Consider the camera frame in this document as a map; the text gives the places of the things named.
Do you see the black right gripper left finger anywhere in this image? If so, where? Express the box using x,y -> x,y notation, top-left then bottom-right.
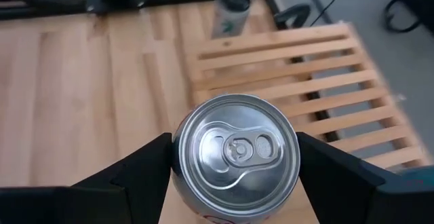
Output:
0,132 -> 174,224

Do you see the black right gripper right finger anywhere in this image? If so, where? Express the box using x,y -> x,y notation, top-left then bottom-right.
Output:
296,131 -> 434,224

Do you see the teal silver Red Bull can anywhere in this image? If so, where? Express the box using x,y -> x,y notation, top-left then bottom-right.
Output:
395,165 -> 434,193

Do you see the silver Diet Coke can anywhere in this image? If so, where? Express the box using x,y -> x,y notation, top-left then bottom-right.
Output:
171,93 -> 302,224

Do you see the white Celsius can black lid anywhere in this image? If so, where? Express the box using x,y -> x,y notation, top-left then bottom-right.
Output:
210,0 -> 252,40

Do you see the wooden slatted shelf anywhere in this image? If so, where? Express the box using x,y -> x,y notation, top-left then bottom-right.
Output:
184,22 -> 433,170

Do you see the coiled black cable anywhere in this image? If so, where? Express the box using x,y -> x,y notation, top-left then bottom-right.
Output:
382,0 -> 425,34

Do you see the black aluminium rig frame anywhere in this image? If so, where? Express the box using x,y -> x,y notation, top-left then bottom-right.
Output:
0,0 -> 343,142

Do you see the long thin black cable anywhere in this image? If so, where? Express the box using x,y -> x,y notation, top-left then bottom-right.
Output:
309,0 -> 354,27

